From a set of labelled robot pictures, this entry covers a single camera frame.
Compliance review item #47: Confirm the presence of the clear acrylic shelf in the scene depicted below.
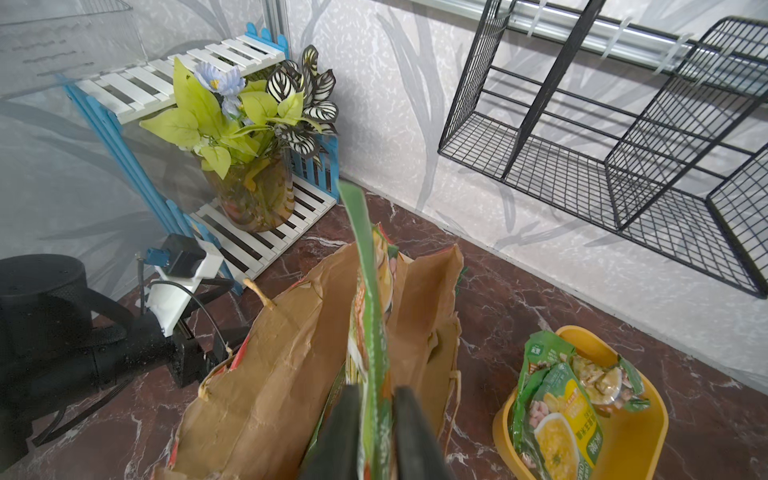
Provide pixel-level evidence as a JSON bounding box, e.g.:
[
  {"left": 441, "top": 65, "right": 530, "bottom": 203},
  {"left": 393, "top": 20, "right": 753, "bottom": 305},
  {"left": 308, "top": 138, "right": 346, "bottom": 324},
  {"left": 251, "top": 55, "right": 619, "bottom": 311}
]
[{"left": 1, "top": 0, "right": 147, "bottom": 99}]

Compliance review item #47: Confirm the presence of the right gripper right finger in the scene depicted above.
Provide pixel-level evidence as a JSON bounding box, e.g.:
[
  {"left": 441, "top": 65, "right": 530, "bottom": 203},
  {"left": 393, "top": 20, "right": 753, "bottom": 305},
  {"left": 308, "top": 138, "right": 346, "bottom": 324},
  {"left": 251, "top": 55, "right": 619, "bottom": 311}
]
[{"left": 394, "top": 386, "right": 455, "bottom": 480}]

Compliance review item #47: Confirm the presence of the red paper bag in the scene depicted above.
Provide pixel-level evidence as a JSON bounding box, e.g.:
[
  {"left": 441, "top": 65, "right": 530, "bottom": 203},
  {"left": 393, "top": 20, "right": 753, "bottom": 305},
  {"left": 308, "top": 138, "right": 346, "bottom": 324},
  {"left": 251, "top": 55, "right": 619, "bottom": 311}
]
[{"left": 153, "top": 245, "right": 464, "bottom": 479}]

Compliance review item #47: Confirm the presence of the black wire basket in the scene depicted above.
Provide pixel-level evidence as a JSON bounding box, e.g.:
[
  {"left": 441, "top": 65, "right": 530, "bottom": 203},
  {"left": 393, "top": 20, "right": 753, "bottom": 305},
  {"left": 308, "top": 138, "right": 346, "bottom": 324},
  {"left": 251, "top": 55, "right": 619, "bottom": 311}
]
[{"left": 438, "top": 1, "right": 767, "bottom": 298}]

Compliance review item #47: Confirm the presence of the green packet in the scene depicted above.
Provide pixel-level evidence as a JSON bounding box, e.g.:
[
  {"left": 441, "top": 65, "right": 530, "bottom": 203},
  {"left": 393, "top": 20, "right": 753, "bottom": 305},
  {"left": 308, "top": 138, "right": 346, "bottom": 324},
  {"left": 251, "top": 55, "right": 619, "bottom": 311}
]
[
  {"left": 570, "top": 355, "right": 651, "bottom": 417},
  {"left": 338, "top": 181, "right": 399, "bottom": 479},
  {"left": 508, "top": 331, "right": 604, "bottom": 480}
]

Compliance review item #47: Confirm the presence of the glass vase with plants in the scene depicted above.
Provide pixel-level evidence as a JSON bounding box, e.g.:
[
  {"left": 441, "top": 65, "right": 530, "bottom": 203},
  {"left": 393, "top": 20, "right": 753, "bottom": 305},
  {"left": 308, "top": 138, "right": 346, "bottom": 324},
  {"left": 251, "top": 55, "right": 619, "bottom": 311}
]
[{"left": 140, "top": 45, "right": 339, "bottom": 233}]

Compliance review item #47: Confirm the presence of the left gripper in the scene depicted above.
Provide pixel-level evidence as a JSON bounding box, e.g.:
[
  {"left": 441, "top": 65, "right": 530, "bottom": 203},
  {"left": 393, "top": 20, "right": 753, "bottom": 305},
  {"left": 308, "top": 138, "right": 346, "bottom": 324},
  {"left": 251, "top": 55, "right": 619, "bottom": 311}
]
[{"left": 119, "top": 313, "right": 249, "bottom": 388}]

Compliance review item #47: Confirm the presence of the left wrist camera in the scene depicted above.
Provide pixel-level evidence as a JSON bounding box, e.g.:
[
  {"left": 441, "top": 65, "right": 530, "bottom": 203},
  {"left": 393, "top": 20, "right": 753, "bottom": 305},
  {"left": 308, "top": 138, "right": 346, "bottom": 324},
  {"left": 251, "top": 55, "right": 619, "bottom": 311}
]
[{"left": 140, "top": 233, "right": 224, "bottom": 338}]

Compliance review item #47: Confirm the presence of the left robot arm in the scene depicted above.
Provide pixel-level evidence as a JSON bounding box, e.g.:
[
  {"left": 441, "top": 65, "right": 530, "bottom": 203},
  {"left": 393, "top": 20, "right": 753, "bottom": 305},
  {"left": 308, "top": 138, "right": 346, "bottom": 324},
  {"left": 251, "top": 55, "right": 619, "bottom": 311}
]
[{"left": 1, "top": 254, "right": 248, "bottom": 470}]

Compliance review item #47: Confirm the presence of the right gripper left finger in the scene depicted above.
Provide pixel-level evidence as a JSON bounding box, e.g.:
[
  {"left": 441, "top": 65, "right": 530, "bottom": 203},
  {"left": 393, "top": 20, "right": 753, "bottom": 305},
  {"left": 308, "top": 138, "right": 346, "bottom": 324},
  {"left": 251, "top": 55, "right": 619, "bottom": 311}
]
[{"left": 299, "top": 385, "right": 362, "bottom": 480}]

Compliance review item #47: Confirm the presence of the blue white slatted rack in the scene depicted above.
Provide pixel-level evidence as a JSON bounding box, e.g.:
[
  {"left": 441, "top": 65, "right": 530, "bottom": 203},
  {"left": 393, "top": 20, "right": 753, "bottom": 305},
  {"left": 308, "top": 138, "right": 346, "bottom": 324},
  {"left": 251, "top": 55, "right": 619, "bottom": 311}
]
[{"left": 62, "top": 28, "right": 340, "bottom": 281}]

